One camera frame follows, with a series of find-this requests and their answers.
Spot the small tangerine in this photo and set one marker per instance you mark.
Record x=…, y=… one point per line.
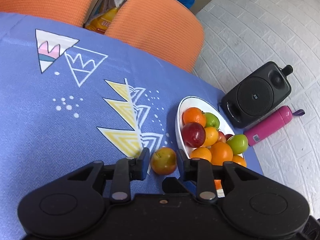
x=194, y=116
x=238, y=160
x=218, y=183
x=201, y=153

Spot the yellow plastic bag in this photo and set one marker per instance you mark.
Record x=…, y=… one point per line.
x=107, y=17

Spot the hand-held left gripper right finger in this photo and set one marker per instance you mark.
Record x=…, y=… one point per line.
x=181, y=162

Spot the black speaker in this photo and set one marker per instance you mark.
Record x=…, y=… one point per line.
x=252, y=97

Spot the small bright red plum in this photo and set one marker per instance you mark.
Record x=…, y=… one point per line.
x=221, y=137

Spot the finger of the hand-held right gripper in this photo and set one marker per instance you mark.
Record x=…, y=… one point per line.
x=173, y=185

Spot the green apple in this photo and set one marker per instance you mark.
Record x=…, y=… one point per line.
x=237, y=143
x=212, y=120

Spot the white plate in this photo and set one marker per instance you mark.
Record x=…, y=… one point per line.
x=180, y=120

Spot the dark red apple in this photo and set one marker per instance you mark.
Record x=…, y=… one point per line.
x=193, y=135

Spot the small dark red plum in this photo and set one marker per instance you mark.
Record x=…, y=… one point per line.
x=228, y=137

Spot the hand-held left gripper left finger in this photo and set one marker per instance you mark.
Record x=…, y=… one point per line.
x=144, y=163

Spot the pink bottle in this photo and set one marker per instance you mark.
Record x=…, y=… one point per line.
x=267, y=127

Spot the blue printed tablecloth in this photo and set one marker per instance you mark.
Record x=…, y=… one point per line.
x=50, y=130

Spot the yellow-red small apple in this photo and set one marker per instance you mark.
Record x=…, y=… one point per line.
x=163, y=161

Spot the black microphone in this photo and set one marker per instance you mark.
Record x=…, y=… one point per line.
x=287, y=69

